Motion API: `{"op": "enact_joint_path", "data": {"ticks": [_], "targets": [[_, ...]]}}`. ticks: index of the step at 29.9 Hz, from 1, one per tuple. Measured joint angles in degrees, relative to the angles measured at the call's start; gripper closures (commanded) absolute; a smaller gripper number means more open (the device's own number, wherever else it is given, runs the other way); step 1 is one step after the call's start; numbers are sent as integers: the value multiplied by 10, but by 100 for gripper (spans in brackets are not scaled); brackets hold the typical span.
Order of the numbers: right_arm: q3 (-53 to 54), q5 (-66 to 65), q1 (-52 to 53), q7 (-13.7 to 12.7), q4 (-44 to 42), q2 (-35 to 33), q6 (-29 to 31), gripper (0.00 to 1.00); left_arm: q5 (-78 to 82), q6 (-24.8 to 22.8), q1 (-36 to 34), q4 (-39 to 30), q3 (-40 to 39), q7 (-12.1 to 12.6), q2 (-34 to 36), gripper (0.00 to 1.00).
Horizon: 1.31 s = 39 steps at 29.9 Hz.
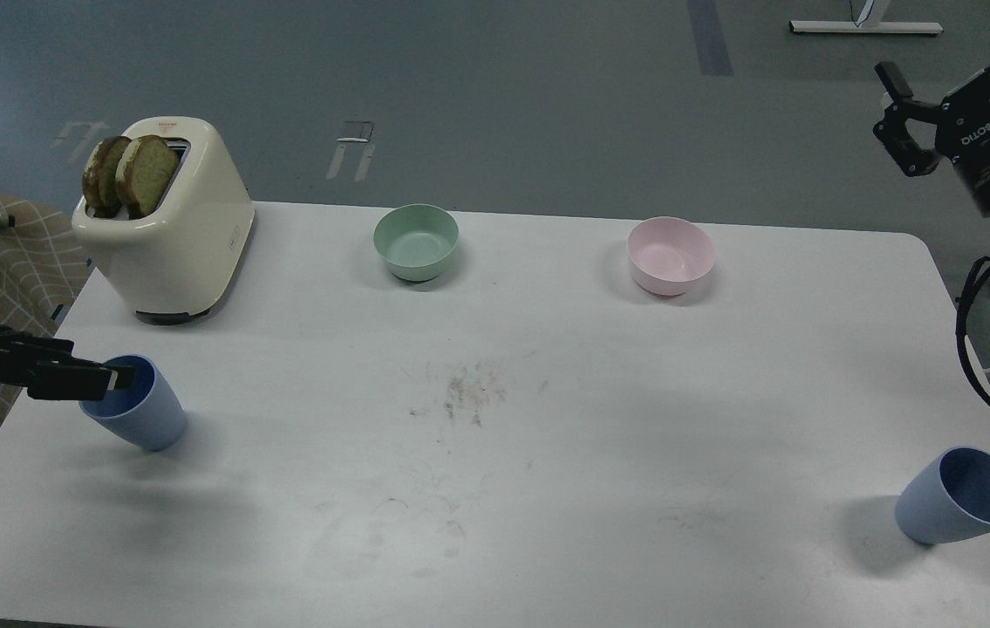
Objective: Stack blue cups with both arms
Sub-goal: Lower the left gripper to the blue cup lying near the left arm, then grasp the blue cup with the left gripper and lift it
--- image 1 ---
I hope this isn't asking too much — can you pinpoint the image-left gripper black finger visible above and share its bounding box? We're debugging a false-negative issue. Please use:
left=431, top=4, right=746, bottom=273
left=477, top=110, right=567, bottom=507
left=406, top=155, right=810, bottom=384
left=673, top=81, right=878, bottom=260
left=0, top=327, right=136, bottom=401

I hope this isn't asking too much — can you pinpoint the green bowl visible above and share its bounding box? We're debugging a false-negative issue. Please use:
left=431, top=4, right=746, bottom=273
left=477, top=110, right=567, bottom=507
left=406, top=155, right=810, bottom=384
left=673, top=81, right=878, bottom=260
left=372, top=204, right=460, bottom=283

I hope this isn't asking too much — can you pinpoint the white desk leg base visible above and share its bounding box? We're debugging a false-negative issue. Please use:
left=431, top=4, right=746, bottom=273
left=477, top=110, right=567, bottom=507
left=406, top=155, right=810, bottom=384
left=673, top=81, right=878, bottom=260
left=788, top=1, right=945, bottom=37

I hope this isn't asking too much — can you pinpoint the toast slice, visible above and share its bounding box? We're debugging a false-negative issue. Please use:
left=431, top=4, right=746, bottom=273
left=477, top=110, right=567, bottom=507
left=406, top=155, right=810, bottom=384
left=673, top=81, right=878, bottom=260
left=115, top=134, right=180, bottom=220
left=81, top=135, right=131, bottom=219

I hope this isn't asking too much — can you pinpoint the cream toaster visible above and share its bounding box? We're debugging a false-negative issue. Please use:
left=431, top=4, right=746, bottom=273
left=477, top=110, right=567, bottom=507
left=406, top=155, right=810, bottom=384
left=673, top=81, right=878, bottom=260
left=72, top=116, right=255, bottom=324

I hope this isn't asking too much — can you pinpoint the toast slice, right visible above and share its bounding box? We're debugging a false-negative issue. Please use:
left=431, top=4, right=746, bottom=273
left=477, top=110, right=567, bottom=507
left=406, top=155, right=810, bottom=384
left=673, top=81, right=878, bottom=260
left=115, top=134, right=180, bottom=220

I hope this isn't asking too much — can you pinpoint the pink bowl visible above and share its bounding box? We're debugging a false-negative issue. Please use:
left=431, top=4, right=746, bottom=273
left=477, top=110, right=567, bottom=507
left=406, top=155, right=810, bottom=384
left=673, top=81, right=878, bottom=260
left=626, top=217, right=717, bottom=297

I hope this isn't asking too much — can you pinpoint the toast slice, left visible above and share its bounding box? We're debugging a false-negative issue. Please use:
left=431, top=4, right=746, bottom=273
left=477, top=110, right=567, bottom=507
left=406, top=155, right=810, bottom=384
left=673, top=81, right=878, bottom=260
left=81, top=135, right=131, bottom=219

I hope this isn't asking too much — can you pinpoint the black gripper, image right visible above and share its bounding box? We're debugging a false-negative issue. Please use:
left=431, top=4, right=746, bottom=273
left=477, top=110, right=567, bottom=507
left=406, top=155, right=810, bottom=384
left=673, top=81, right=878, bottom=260
left=873, top=61, right=990, bottom=217

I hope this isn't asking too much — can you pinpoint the blue cup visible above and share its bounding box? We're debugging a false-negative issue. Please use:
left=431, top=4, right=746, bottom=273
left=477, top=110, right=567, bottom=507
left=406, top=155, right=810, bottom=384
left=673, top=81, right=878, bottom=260
left=894, top=447, right=990, bottom=545
left=79, top=354, right=188, bottom=452

